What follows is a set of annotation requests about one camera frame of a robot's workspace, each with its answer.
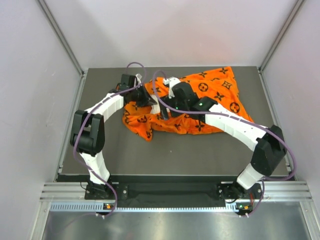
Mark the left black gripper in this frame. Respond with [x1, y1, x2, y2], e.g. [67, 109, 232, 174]
[129, 83, 157, 108]

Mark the white pillow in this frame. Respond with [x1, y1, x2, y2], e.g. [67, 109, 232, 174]
[150, 94, 161, 115]

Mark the orange patterned pillowcase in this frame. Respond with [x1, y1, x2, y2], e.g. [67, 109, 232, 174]
[121, 66, 255, 143]

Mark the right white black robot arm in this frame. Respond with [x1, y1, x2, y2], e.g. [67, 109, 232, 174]
[158, 77, 286, 199]

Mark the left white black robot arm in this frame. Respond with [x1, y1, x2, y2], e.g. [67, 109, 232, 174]
[70, 73, 156, 200]

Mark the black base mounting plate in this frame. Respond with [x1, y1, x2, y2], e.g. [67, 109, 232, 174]
[84, 175, 262, 207]

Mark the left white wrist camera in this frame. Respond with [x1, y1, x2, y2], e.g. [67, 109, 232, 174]
[134, 73, 142, 87]

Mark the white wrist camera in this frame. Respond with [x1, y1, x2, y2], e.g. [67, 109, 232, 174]
[134, 73, 142, 87]
[162, 77, 181, 99]

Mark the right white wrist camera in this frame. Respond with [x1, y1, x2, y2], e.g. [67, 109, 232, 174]
[162, 77, 181, 99]

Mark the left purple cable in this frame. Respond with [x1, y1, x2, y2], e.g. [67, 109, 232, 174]
[72, 61, 147, 216]

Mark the purple cable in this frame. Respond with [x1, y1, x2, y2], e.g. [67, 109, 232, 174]
[72, 61, 147, 216]
[152, 70, 298, 216]

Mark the left aluminium corner post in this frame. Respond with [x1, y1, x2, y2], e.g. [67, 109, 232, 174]
[36, 0, 85, 76]

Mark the aluminium corner post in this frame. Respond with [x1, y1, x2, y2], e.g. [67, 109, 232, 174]
[36, 0, 85, 76]
[258, 0, 306, 74]

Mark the grey slotted cable duct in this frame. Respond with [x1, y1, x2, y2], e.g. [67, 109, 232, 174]
[49, 201, 255, 213]

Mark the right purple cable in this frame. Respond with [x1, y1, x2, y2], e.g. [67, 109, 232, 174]
[152, 70, 298, 216]

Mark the aluminium frame rail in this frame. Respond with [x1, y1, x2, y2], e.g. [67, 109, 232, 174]
[40, 181, 312, 202]

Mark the right aluminium corner post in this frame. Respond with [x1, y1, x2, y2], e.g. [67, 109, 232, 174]
[258, 0, 306, 74]

